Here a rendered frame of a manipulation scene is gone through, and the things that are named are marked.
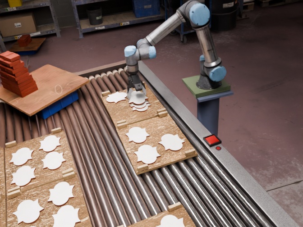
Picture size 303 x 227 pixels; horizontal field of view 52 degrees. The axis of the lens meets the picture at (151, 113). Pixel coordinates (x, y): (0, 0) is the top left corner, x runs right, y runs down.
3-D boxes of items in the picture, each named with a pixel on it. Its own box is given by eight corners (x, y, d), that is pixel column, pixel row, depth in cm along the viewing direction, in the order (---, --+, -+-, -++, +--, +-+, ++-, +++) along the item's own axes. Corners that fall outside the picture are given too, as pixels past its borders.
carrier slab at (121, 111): (145, 85, 234) (145, 83, 233) (168, 114, 202) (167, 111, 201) (100, 97, 225) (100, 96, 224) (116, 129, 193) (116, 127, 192)
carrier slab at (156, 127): (168, 115, 201) (168, 113, 200) (197, 155, 169) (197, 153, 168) (116, 130, 192) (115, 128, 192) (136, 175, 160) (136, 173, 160)
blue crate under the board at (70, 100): (54, 87, 243) (50, 75, 237) (80, 98, 226) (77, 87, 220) (19, 106, 224) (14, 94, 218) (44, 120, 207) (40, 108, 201)
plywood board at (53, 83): (48, 65, 252) (48, 63, 251) (89, 81, 225) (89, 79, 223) (-10, 94, 221) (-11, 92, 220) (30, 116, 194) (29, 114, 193)
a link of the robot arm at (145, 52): (152, 42, 201) (135, 44, 200) (156, 47, 192) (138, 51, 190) (153, 53, 205) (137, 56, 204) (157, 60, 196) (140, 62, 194)
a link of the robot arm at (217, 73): (221, 70, 222) (199, -4, 192) (229, 79, 209) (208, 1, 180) (205, 77, 222) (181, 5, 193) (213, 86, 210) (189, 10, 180)
